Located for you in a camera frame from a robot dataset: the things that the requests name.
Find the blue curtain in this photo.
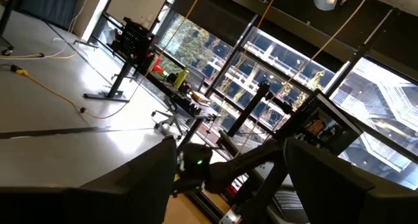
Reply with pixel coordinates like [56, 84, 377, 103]
[18, 0, 82, 31]

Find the whiteboard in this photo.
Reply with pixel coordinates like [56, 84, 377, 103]
[104, 0, 169, 34]

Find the yellow-green bottle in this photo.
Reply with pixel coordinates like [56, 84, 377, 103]
[172, 69, 189, 90]

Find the grey office chair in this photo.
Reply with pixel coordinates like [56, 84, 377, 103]
[152, 65, 210, 138]

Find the yellow notepad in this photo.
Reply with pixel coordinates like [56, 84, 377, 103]
[192, 91, 210, 104]

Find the black upright stand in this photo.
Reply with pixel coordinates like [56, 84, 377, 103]
[227, 82, 293, 138]

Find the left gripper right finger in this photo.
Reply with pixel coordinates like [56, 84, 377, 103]
[283, 137, 418, 224]

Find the white floor cable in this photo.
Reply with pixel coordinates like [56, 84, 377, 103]
[0, 8, 86, 60]

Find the grey laptop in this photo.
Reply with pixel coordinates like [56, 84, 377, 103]
[272, 89, 364, 224]

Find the yellow extension cable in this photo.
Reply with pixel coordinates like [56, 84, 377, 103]
[14, 67, 86, 114]

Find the black pegboard cart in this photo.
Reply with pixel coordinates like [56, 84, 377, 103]
[83, 17, 157, 103]

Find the black cluttered desk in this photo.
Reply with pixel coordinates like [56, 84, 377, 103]
[140, 63, 223, 146]

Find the red orange cone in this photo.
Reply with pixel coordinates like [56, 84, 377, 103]
[152, 56, 164, 74]

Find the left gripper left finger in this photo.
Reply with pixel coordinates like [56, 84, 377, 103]
[0, 137, 178, 224]

